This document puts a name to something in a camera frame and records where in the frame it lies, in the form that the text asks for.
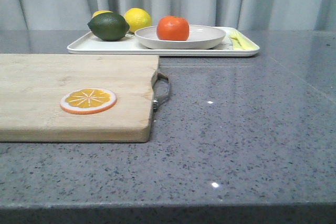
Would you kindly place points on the white round plate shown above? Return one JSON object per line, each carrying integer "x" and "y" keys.
{"x": 200, "y": 37}

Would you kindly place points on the orange mandarin fruit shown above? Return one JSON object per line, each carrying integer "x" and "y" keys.
{"x": 173, "y": 28}

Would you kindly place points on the white bear-print tray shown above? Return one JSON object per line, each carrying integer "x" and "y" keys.
{"x": 129, "y": 45}

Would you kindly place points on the orange slice toy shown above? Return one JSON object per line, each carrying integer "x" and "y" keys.
{"x": 88, "y": 101}

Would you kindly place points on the yellow lemon right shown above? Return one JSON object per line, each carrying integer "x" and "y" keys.
{"x": 137, "y": 18}

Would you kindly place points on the yellow lemon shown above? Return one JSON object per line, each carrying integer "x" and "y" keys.
{"x": 137, "y": 18}
{"x": 100, "y": 12}

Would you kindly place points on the yellow plastic fork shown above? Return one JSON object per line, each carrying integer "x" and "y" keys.
{"x": 234, "y": 37}

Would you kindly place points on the yellow plastic utensil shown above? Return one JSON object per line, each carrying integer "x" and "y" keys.
{"x": 245, "y": 43}

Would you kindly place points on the green lime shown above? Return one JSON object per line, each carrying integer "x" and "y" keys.
{"x": 109, "y": 26}

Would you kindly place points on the yellow lemon left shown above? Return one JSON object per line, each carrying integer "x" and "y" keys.
{"x": 100, "y": 12}

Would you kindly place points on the wooden cutting board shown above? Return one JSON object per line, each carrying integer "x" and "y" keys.
{"x": 32, "y": 86}

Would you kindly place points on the metal cutting board handle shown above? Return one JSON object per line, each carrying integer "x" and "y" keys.
{"x": 162, "y": 91}

